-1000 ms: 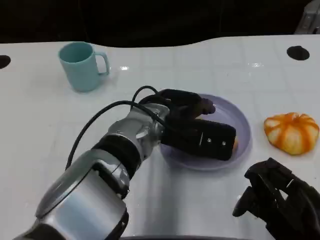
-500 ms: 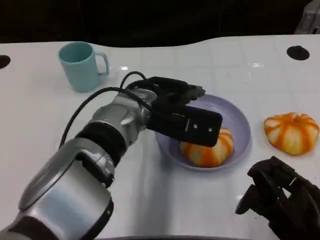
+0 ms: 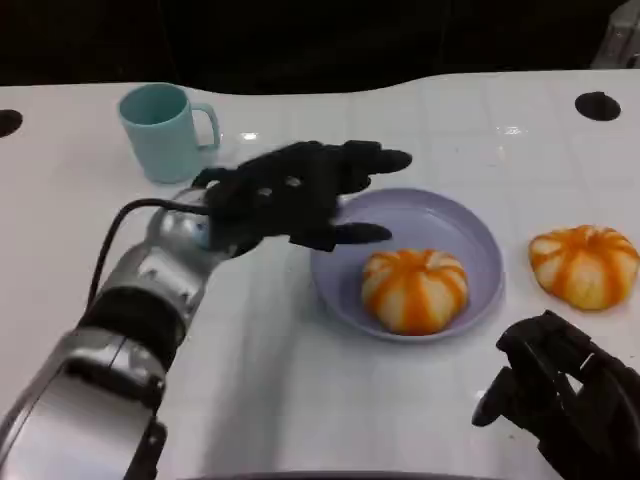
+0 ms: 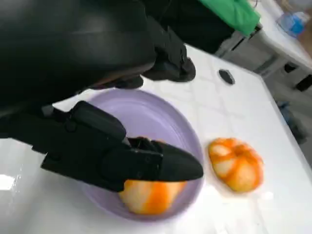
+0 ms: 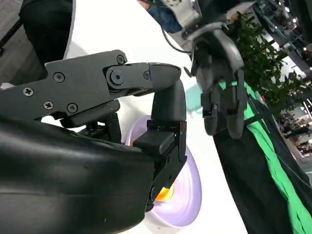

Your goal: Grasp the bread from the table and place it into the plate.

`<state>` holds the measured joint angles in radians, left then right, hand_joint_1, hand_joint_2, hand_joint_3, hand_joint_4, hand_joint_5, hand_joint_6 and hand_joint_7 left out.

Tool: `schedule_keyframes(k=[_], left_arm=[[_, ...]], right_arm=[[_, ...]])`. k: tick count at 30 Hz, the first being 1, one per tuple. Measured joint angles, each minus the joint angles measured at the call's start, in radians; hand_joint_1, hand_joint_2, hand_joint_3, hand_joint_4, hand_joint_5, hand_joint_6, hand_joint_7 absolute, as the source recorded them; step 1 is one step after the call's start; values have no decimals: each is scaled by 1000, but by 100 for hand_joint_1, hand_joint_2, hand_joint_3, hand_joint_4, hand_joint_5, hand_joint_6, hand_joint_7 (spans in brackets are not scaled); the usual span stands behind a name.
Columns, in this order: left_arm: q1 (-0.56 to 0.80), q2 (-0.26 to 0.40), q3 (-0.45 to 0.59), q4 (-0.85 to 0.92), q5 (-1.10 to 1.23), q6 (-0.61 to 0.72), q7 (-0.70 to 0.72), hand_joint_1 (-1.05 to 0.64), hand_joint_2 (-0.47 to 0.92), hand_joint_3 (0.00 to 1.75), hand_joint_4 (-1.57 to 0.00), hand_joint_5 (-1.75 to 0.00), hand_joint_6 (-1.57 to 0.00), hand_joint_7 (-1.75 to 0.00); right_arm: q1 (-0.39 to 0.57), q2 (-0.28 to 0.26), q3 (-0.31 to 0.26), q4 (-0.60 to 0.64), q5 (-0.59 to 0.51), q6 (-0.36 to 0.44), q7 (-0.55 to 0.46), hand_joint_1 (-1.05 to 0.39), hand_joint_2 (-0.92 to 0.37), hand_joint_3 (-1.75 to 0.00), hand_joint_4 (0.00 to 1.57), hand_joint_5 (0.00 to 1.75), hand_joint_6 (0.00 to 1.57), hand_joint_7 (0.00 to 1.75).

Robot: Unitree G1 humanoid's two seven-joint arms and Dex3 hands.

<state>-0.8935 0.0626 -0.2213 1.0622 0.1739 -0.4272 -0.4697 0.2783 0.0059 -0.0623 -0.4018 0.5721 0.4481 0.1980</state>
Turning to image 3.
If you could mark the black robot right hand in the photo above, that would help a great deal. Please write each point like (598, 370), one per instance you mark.
(575, 400)

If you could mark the lilac plate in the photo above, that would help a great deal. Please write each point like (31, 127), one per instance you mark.
(450, 225)

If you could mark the grey background machine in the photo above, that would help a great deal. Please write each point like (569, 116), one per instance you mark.
(620, 32)

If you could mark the pale green mug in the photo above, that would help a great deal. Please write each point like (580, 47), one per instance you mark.
(160, 142)

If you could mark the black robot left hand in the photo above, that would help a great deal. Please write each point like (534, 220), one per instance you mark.
(295, 195)

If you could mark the orange white toy bread roll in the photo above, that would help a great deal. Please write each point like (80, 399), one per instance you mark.
(582, 267)
(415, 292)

